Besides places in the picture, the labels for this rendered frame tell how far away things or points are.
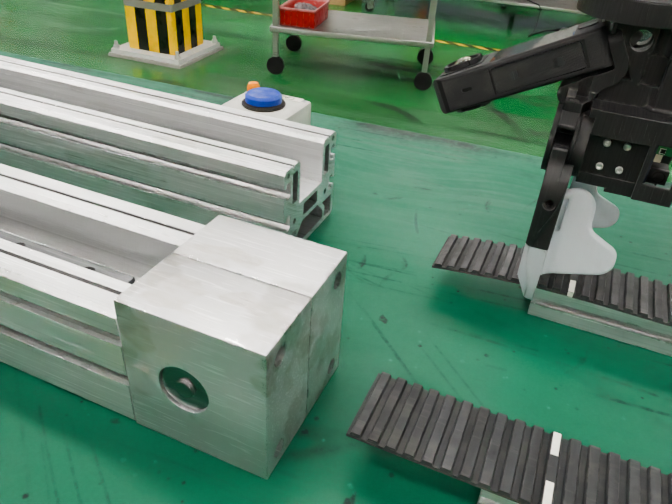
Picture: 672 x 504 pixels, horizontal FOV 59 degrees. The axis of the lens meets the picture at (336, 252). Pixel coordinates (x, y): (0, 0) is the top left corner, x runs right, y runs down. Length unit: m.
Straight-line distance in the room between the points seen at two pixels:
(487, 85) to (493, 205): 0.24
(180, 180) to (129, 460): 0.25
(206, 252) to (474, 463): 0.19
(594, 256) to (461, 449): 0.17
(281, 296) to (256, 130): 0.26
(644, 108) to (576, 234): 0.09
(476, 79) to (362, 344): 0.20
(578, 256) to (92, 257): 0.34
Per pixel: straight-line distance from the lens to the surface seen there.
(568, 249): 0.44
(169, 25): 3.71
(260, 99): 0.65
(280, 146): 0.54
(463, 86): 0.42
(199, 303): 0.32
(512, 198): 0.66
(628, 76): 0.42
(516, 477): 0.34
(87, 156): 0.59
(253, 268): 0.34
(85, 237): 0.44
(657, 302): 0.49
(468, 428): 0.35
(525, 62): 0.41
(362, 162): 0.69
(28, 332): 0.40
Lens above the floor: 1.07
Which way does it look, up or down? 34 degrees down
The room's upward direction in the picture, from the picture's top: 4 degrees clockwise
